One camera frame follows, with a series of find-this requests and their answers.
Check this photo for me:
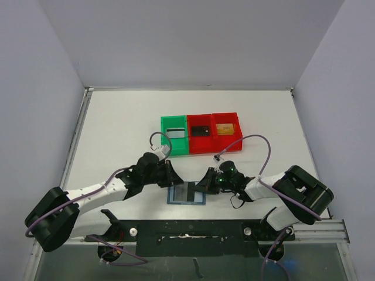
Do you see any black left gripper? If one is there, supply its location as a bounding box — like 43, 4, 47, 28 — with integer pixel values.
143, 160, 183, 188

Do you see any blue leather card holder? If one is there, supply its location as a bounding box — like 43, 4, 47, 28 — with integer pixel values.
167, 181, 206, 205

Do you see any black credit card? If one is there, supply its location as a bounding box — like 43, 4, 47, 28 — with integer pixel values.
186, 181, 196, 202

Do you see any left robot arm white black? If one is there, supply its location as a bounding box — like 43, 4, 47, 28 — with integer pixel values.
25, 152, 184, 252

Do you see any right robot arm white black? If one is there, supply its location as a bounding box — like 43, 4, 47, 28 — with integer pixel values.
193, 160, 334, 239

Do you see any dark grey credit card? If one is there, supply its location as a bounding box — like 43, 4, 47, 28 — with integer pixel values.
171, 184, 187, 202

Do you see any silver card in green bin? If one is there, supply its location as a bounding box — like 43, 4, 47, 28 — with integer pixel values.
165, 128, 186, 139

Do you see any black card in red bin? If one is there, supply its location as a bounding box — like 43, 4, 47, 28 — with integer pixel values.
190, 126, 210, 137

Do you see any gold card in red bin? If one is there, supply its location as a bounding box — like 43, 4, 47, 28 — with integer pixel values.
216, 123, 235, 136

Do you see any right red plastic bin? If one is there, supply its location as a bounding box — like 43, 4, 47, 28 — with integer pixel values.
212, 112, 243, 152

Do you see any red plastic bin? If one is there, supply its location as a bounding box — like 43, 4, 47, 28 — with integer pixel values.
186, 114, 214, 155
212, 112, 243, 152

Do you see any middle red plastic bin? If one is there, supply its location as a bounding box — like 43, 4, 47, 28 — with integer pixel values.
186, 114, 214, 155

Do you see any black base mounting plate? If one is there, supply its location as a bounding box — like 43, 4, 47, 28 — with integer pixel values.
84, 220, 295, 258

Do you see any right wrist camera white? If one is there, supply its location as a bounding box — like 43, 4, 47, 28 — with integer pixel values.
213, 154, 224, 164

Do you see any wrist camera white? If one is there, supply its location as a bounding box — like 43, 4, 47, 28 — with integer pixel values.
213, 154, 224, 164
151, 145, 171, 161

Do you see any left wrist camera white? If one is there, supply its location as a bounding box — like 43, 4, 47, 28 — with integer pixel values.
151, 145, 171, 161

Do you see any aluminium rail left edge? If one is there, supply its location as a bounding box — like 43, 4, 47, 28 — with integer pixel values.
59, 87, 93, 190

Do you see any aluminium rail front right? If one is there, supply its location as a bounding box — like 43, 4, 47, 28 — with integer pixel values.
287, 219, 350, 244

